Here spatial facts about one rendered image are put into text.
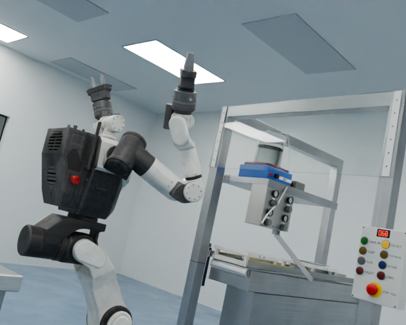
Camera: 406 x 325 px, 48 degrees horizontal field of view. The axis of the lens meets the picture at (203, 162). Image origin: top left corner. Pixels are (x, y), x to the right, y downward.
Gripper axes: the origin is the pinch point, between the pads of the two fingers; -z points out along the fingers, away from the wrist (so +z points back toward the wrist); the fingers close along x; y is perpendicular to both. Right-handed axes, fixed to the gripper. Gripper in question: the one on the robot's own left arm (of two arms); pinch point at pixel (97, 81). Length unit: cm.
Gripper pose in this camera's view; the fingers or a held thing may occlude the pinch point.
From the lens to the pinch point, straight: 230.3
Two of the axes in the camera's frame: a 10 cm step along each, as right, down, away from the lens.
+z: 2.0, 9.7, -1.4
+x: 9.3, -2.4, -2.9
